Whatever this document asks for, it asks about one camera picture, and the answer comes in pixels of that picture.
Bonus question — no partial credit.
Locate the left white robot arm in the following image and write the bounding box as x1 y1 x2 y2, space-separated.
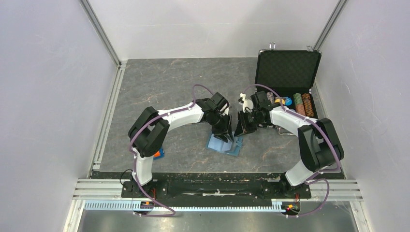
128 92 234 197

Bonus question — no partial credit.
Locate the black poker chip case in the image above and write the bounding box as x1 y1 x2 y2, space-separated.
254 49 322 119

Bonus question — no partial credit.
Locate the left aluminium frame post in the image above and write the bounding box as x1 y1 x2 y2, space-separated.
79 0 122 67

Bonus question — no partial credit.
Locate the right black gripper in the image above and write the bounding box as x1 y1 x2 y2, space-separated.
234 110 265 137

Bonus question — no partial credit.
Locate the white slotted cable duct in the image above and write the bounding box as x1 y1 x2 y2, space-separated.
84 200 300 213

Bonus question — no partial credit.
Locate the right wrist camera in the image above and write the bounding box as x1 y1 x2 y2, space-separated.
238 93 253 113

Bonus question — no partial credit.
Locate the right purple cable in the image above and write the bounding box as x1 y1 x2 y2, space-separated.
242 84 343 219

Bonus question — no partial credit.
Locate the right aluminium frame post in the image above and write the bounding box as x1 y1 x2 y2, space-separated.
313 0 348 51

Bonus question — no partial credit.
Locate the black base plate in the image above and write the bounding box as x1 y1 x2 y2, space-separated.
121 173 312 207

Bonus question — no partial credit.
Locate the aluminium frame post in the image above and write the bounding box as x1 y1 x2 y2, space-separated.
79 0 122 67
313 0 348 51

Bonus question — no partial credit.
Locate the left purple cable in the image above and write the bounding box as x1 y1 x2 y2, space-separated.
128 84 230 218

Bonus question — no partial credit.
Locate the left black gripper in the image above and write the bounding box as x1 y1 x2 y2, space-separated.
208 112 234 144

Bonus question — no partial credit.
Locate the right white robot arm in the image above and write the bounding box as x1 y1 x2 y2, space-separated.
234 91 344 197

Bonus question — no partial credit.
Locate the purple cable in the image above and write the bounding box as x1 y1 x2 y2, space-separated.
242 84 343 219
128 84 230 218

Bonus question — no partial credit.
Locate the blue card holder wallet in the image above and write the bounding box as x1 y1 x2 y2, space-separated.
205 134 243 157

